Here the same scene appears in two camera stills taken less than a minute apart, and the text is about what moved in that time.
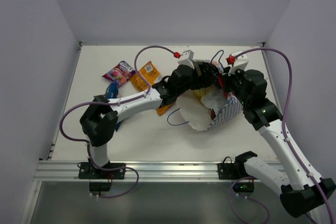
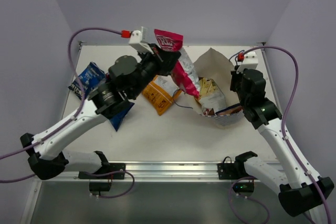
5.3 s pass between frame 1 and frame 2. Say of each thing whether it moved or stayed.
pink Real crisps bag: moved
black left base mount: stayed
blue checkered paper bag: moved
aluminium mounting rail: stayed
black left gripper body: moved
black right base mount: stayed
